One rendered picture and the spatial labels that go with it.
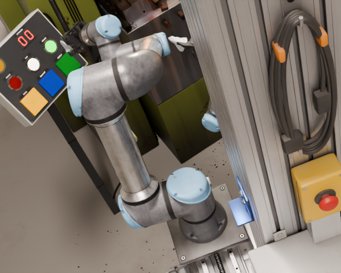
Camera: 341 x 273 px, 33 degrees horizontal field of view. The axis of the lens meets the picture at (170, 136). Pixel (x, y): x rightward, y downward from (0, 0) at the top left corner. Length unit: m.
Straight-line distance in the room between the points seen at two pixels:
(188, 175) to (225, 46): 0.86
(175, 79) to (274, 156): 1.64
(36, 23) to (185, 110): 0.93
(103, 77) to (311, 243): 0.62
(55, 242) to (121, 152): 1.55
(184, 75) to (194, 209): 1.12
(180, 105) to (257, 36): 1.94
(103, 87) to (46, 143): 2.09
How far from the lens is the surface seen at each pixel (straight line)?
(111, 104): 1.44
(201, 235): 1.75
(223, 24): 0.80
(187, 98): 2.75
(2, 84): 2.12
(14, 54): 2.15
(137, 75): 1.40
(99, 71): 1.42
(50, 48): 2.20
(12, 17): 2.91
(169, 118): 2.77
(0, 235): 3.21
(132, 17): 2.44
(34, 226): 3.14
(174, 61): 2.58
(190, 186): 1.62
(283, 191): 1.14
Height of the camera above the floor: 2.34
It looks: 48 degrees down
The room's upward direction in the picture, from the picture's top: 23 degrees counter-clockwise
